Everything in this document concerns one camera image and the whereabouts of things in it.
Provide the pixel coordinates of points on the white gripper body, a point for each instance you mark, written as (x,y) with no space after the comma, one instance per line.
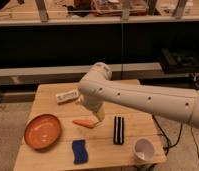
(100,114)

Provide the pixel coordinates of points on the orange ceramic bowl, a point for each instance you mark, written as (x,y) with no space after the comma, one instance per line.
(42,131)

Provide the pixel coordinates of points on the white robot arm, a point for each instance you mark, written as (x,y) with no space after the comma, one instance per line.
(176,104)

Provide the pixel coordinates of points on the orange toy carrot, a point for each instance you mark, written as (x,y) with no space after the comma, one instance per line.
(85,123)

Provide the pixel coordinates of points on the black white striped cloth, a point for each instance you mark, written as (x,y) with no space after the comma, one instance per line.
(118,137)

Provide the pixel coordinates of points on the white plastic bottle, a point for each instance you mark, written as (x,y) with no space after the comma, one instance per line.
(66,96)

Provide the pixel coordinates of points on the blue sponge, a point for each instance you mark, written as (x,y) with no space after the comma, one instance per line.
(79,151)

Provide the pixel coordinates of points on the wooden table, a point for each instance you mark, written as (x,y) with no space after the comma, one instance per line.
(102,152)

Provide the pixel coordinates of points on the white cup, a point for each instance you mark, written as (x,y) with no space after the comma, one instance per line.
(143,150)

